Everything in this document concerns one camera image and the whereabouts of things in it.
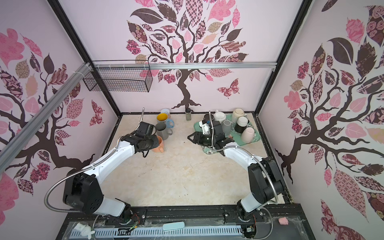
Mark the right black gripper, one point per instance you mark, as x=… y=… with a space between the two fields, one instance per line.
x=198 y=135

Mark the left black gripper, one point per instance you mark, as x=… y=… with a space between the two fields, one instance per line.
x=156 y=143

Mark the peach orange mug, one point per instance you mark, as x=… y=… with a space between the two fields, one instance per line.
x=160 y=147

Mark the dark grey mug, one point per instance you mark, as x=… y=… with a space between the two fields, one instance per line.
x=163 y=131

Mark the blue iridescent mug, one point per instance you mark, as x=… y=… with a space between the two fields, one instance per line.
x=164 y=118

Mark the light grey mug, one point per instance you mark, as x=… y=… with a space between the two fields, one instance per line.
x=227 y=127

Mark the green floral tray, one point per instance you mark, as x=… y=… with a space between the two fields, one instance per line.
x=234 y=134

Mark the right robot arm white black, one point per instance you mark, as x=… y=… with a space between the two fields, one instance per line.
x=265 y=179

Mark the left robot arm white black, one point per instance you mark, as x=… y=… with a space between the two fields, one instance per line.
x=83 y=191

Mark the white teapot shaped mug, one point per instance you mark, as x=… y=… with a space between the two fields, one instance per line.
x=219 y=116

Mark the cream beige mug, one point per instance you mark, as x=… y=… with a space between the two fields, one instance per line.
x=236 y=114

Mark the black mug white base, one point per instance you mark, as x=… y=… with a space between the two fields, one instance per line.
x=241 y=124

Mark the pale pink mug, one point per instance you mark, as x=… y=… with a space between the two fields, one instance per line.
x=248 y=135

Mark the glass spice jar black lid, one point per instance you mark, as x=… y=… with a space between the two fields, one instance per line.
x=188 y=113

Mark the white pink tape roll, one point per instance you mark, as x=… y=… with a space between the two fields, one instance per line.
x=165 y=111

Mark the light blue flat remote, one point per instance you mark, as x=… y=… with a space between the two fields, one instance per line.
x=173 y=226

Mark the white plug adapter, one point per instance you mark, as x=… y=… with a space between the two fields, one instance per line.
x=85 y=230

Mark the pink sponge piece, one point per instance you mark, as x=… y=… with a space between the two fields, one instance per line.
x=283 y=221

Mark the black wire basket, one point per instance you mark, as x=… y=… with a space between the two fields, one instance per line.
x=123 y=76

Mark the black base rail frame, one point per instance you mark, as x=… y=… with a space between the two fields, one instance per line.
x=258 y=225

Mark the back aluminium rail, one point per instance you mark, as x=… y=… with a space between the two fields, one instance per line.
x=189 y=66

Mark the aluminium rail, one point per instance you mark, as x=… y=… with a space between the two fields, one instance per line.
x=189 y=66
x=11 y=150

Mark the white slotted cable duct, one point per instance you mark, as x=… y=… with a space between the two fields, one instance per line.
x=156 y=232

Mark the left aluminium rail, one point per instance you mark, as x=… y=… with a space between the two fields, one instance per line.
x=11 y=150

